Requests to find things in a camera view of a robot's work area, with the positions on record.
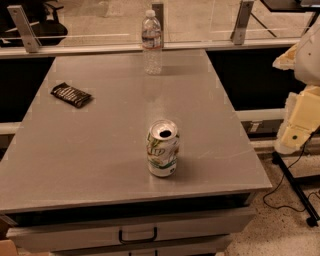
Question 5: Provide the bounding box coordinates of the black stand leg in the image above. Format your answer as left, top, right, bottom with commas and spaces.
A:
272, 152, 320, 227

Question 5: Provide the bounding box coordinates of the black floor cable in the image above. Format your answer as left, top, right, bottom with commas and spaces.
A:
262, 129, 320, 213

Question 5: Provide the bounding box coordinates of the black drawer handle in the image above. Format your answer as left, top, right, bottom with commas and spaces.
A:
118, 227, 158, 245

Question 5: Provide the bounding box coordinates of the left metal rail bracket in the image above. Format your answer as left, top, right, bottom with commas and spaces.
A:
7, 5, 41, 53

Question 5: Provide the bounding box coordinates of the black office chair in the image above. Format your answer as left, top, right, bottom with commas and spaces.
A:
0, 0, 68, 47

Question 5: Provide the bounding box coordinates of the dark background table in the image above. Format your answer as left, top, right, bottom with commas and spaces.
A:
251, 0, 320, 39

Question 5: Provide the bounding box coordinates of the clear plastic water bottle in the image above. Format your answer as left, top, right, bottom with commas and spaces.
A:
141, 10, 162, 75

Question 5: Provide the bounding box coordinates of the green white 7up can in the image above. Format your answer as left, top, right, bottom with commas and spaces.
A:
146, 119, 180, 177

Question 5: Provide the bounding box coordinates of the metal rail bracket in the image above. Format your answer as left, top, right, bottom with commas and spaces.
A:
152, 2, 164, 47
7, 5, 41, 53
230, 0, 254, 45

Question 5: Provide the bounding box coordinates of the grey drawer cabinet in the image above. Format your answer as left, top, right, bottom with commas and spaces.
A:
1, 193, 255, 256

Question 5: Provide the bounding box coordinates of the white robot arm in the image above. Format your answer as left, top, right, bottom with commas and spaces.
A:
272, 22, 320, 154

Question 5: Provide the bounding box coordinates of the glass barrier panel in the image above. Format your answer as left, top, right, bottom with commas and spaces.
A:
0, 0, 316, 56

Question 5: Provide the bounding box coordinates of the middle metal rail bracket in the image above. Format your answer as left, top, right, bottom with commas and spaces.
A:
152, 2, 164, 47

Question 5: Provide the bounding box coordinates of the black snack bar wrapper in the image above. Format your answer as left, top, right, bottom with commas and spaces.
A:
51, 83, 92, 108

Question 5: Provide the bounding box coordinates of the right metal rail bracket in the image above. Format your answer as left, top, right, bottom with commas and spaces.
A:
230, 0, 254, 45

